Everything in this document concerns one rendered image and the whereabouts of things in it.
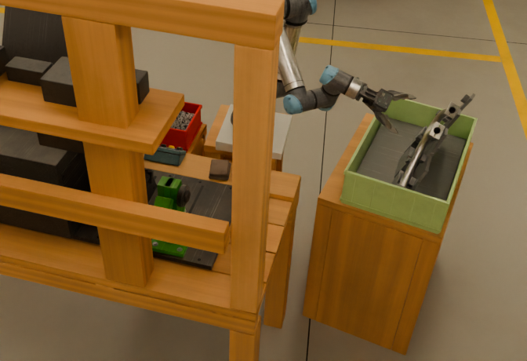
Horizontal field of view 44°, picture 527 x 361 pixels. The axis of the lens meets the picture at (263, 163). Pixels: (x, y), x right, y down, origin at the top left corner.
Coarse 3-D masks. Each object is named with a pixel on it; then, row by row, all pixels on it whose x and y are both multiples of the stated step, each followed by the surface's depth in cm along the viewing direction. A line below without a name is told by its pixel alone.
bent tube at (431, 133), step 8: (432, 128) 240; (440, 128) 240; (424, 136) 251; (432, 136) 240; (440, 136) 240; (424, 144) 252; (416, 152) 253; (416, 160) 252; (408, 168) 252; (408, 176) 251
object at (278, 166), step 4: (208, 152) 284; (208, 156) 286; (212, 156) 285; (216, 156) 285; (220, 156) 285; (224, 156) 316; (228, 156) 315; (276, 160) 287; (280, 160) 311; (272, 164) 282; (276, 164) 290; (280, 164) 312; (272, 168) 283; (276, 168) 314; (280, 168) 314
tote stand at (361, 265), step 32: (320, 224) 276; (352, 224) 268; (384, 224) 261; (320, 256) 288; (352, 256) 279; (384, 256) 271; (416, 256) 264; (320, 288) 301; (352, 288) 291; (384, 288) 282; (416, 288) 274; (320, 320) 314; (352, 320) 304; (384, 320) 295
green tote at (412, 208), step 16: (384, 112) 302; (400, 112) 300; (416, 112) 296; (432, 112) 293; (368, 128) 277; (464, 128) 291; (368, 144) 285; (352, 160) 260; (352, 176) 254; (352, 192) 259; (368, 192) 256; (384, 192) 253; (400, 192) 250; (416, 192) 247; (368, 208) 261; (384, 208) 258; (400, 208) 254; (416, 208) 251; (432, 208) 248; (448, 208) 250; (416, 224) 255; (432, 224) 252
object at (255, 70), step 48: (96, 48) 160; (240, 48) 150; (96, 96) 169; (240, 96) 158; (96, 144) 180; (240, 144) 168; (96, 192) 193; (144, 192) 198; (240, 192) 178; (144, 240) 207; (240, 240) 190; (240, 288) 204
